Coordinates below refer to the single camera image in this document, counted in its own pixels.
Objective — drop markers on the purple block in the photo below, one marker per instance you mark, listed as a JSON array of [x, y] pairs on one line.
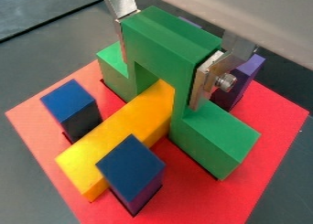
[[238, 81]]

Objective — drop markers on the blue block left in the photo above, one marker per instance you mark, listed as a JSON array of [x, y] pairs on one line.
[[73, 107]]

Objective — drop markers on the red board base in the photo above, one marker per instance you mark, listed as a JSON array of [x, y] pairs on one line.
[[192, 198]]

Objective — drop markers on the green arch-shaped block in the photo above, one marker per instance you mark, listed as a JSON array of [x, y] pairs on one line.
[[162, 49]]

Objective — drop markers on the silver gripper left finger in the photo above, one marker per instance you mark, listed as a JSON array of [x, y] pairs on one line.
[[121, 9]]

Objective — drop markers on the yellow bar block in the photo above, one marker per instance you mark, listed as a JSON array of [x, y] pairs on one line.
[[144, 117]]

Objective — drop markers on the blue block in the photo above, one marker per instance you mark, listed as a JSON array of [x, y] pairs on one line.
[[133, 170], [73, 107]]

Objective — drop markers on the blue block right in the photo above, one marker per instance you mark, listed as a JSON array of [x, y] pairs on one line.
[[133, 170]]

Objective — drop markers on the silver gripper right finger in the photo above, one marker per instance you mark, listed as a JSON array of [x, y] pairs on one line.
[[220, 69]]

